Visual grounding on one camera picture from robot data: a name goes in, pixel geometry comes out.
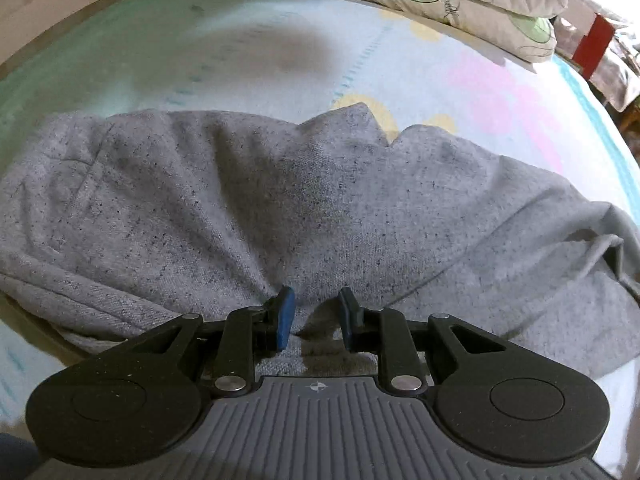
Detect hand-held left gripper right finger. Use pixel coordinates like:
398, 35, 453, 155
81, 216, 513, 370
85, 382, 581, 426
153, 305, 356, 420
337, 287, 509, 394

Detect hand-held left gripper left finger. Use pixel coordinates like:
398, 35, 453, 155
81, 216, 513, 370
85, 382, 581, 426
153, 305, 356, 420
121, 286, 297, 394

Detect grey pants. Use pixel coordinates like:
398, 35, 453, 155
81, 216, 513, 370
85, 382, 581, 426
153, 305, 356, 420
0, 102, 640, 381

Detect checkered cloth covered table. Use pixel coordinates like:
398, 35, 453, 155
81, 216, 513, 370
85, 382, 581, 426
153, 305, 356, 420
555, 0, 640, 111

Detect red post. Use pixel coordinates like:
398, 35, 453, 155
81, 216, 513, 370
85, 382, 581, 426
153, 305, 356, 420
572, 12, 615, 81

